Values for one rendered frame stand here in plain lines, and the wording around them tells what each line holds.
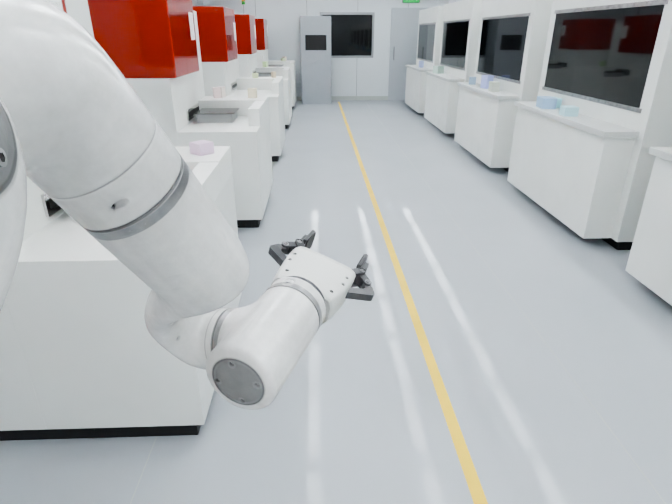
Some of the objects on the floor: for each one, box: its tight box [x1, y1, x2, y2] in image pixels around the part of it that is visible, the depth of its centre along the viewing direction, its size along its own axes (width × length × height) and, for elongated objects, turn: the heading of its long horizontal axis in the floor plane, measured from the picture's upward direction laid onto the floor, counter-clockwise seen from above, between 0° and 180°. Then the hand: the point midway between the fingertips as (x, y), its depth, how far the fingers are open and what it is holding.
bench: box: [454, 0, 553, 172], centre depth 619 cm, size 108×180×200 cm, turn 2°
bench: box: [424, 0, 482, 134], centre depth 820 cm, size 108×180×200 cm, turn 2°
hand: (336, 252), depth 78 cm, fingers open, 8 cm apart
